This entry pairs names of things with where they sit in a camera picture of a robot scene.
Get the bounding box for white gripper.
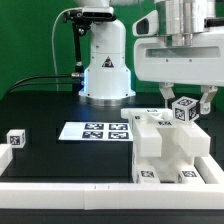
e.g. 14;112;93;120
134;33;224;114

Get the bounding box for white tagged cube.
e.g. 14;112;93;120
172;96;199;122
7;129;26;148

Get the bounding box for white chair back frame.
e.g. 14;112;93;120
121;108;210;158

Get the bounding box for white chair seat with pegs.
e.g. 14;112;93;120
131;114;204;184

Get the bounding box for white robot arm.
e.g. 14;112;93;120
74;0;224;114

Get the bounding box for white marker sheet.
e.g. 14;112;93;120
59;122;133;141

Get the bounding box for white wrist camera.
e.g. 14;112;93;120
132;10;159;37

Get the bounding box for white right border rail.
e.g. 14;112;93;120
195;155;224;184

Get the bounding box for white border rail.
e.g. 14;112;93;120
195;155;224;184
0;144;13;176
0;183;224;210

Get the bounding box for black cables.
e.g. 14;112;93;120
5;73;84;95

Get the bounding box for black camera on stand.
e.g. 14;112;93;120
63;6;116;77

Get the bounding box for white thin cable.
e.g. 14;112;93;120
50;7;78;92

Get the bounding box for white left border rail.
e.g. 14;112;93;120
0;144;13;176

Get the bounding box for white front border rail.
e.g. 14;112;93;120
0;183;224;210

